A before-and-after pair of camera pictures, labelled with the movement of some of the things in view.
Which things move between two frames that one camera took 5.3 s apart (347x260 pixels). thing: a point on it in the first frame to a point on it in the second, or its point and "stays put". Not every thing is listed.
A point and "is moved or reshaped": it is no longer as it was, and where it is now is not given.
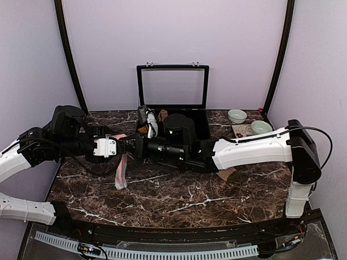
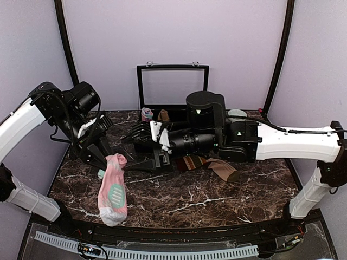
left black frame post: x=64 y=32 stays put
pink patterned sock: x=121 y=180 is moved or reshaped
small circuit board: x=89 y=248 stays put
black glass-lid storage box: x=180 y=89 stays put
